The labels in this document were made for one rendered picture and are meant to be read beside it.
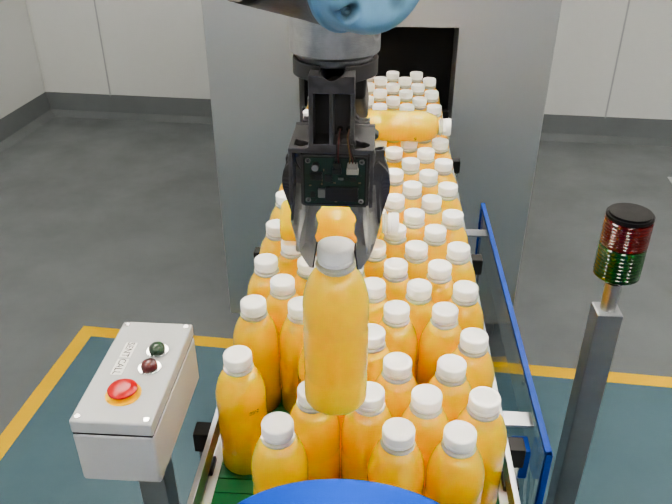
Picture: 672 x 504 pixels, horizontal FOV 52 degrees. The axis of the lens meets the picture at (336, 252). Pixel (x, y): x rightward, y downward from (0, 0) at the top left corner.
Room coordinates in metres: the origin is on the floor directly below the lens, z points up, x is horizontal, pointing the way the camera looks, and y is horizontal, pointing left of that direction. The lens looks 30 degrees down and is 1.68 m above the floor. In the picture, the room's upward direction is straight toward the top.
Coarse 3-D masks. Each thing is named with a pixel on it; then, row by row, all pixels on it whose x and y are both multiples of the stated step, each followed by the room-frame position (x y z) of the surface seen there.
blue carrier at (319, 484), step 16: (320, 480) 0.40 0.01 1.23; (336, 480) 0.39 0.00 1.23; (352, 480) 0.39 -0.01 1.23; (256, 496) 0.40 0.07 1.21; (272, 496) 0.39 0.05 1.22; (288, 496) 0.38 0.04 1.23; (304, 496) 0.38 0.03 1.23; (320, 496) 0.38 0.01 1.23; (336, 496) 0.38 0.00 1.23; (352, 496) 0.38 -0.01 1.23; (368, 496) 0.38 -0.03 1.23; (384, 496) 0.38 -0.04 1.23; (400, 496) 0.38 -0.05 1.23; (416, 496) 0.39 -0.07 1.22
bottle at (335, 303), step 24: (312, 288) 0.58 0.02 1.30; (336, 288) 0.57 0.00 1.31; (360, 288) 0.58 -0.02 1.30; (312, 312) 0.57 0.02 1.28; (336, 312) 0.56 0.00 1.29; (360, 312) 0.57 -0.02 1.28; (312, 336) 0.57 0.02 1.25; (336, 336) 0.56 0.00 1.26; (360, 336) 0.57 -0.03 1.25; (312, 360) 0.57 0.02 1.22; (336, 360) 0.56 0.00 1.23; (360, 360) 0.57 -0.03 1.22; (312, 384) 0.57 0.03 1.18; (336, 384) 0.56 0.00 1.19; (360, 384) 0.57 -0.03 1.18; (336, 408) 0.56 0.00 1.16
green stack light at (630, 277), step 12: (600, 252) 0.82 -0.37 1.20; (612, 252) 0.81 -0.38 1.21; (600, 264) 0.82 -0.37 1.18; (612, 264) 0.81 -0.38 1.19; (624, 264) 0.80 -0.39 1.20; (636, 264) 0.80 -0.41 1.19; (600, 276) 0.81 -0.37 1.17; (612, 276) 0.80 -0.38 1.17; (624, 276) 0.80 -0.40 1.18; (636, 276) 0.80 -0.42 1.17
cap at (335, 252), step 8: (320, 240) 0.60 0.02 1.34; (328, 240) 0.60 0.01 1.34; (336, 240) 0.60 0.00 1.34; (344, 240) 0.60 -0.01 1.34; (320, 248) 0.58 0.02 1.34; (328, 248) 0.59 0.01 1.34; (336, 248) 0.59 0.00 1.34; (344, 248) 0.59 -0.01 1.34; (352, 248) 0.59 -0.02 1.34; (320, 256) 0.58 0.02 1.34; (328, 256) 0.57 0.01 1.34; (336, 256) 0.57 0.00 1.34; (344, 256) 0.58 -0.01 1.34; (352, 256) 0.58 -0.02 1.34; (320, 264) 0.58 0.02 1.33; (328, 264) 0.57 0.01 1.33; (336, 264) 0.57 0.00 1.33; (344, 264) 0.57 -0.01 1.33
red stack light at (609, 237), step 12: (612, 228) 0.81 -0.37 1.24; (624, 228) 0.80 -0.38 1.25; (636, 228) 0.80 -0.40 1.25; (648, 228) 0.80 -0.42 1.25; (600, 240) 0.83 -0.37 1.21; (612, 240) 0.81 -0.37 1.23; (624, 240) 0.80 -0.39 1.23; (636, 240) 0.80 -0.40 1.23; (648, 240) 0.81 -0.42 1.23; (624, 252) 0.80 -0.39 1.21; (636, 252) 0.80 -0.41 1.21
